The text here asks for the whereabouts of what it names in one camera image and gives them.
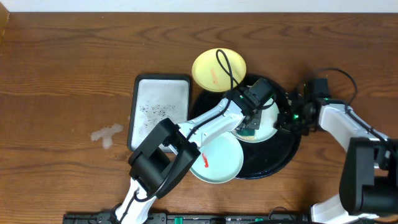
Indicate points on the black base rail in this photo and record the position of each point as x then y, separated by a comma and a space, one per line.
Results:
163, 218

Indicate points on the black rectangular soap tray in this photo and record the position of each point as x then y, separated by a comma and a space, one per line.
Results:
156, 97

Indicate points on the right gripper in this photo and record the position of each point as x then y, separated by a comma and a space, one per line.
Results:
283, 121

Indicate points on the green sponge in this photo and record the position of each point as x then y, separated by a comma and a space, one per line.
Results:
247, 132

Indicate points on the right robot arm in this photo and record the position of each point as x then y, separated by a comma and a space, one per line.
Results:
368, 184

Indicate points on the yellow plate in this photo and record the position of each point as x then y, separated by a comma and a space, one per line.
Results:
209, 69

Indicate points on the black round tray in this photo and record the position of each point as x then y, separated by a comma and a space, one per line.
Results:
261, 159

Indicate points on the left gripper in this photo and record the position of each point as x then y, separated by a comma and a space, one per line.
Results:
249, 123

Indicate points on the mint plate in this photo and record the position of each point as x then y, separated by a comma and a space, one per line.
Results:
220, 160
263, 123

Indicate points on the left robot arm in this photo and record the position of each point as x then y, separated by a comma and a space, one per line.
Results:
166, 155

